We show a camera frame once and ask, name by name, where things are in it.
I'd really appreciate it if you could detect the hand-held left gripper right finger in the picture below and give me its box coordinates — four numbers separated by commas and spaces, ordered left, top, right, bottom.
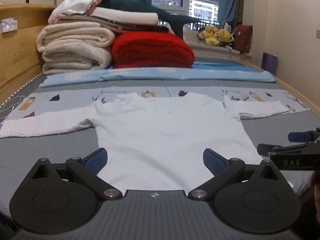
187, 148, 284, 200

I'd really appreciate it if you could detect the cream folded blanket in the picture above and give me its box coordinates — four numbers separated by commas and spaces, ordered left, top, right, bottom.
36, 21, 115, 75

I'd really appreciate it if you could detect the dark striped folded cloth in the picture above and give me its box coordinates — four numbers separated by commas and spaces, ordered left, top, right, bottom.
60, 14, 170, 34

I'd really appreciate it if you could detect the tissue packet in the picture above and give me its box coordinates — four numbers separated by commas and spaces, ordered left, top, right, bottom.
0, 17, 19, 34

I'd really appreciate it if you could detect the red folded blanket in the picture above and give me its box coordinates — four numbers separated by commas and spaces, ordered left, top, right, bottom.
112, 32, 195, 69

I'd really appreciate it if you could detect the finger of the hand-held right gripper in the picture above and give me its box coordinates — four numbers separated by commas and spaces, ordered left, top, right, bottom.
257, 142, 320, 157
287, 127, 320, 143

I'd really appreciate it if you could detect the white folded cloth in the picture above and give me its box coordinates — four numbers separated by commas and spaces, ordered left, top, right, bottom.
94, 7, 159, 26

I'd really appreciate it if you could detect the white cable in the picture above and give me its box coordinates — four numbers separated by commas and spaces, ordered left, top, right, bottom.
0, 95, 26, 120

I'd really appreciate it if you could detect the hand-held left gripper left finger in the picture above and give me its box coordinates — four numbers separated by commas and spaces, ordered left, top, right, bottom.
26, 147, 123, 201

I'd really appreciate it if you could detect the wooden bed frame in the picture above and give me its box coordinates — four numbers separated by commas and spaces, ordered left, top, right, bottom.
0, 4, 320, 117

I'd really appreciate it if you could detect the white long-sleeved shirt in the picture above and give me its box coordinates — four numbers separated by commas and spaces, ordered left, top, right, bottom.
0, 92, 290, 190

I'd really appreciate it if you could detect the purple box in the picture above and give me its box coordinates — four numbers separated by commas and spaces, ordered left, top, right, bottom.
261, 52, 279, 75

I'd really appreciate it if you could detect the printed bed sheet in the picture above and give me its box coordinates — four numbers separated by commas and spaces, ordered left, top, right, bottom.
7, 85, 310, 120

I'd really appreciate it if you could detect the white window sill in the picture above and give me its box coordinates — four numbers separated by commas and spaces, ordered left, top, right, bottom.
184, 29, 248, 56

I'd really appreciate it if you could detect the light blue sheet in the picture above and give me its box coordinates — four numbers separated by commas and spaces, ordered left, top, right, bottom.
40, 61, 277, 88

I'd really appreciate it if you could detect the pink and white cloth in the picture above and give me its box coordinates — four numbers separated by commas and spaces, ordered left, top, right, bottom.
47, 0, 102, 24

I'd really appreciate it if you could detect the yellow duck plush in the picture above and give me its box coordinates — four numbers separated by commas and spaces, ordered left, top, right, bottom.
216, 29, 231, 46

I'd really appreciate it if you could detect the dark red cushion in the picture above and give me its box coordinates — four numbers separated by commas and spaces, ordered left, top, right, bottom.
234, 24, 253, 54

